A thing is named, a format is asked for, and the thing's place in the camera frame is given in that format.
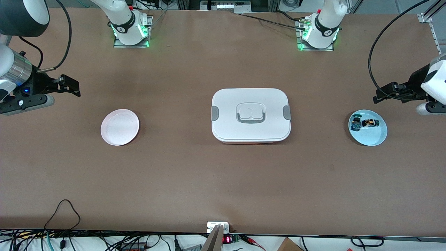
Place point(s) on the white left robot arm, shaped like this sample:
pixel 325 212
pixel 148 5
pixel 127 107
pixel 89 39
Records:
pixel 324 31

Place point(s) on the red digit display module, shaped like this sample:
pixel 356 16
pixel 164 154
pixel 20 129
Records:
pixel 227 239

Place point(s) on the brown cardboard box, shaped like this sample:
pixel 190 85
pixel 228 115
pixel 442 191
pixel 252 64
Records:
pixel 289 245

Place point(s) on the aluminium frame bracket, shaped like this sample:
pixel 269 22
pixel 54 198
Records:
pixel 435 38

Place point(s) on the light blue round plate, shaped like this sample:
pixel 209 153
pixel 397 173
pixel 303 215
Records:
pixel 374 136

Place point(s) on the grey camera post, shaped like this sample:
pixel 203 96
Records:
pixel 214 242

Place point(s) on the white lunch box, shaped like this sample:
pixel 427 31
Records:
pixel 251 132

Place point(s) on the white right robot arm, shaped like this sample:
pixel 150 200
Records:
pixel 127 28

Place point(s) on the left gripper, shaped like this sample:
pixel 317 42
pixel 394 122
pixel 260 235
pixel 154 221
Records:
pixel 413 83

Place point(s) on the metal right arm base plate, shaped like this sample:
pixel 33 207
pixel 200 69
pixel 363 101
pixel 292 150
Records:
pixel 120 44

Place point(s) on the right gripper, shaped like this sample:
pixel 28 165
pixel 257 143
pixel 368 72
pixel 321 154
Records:
pixel 37 85

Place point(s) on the pink round plate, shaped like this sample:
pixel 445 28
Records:
pixel 120 127

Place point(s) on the blue black switch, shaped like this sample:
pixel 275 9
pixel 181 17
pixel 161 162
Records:
pixel 355 124

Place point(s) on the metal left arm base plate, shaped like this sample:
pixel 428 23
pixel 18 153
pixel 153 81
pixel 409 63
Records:
pixel 303 48

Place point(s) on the orange black switch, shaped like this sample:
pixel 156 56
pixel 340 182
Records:
pixel 370 122

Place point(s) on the grey equipment rack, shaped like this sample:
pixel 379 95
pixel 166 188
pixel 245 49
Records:
pixel 226 6

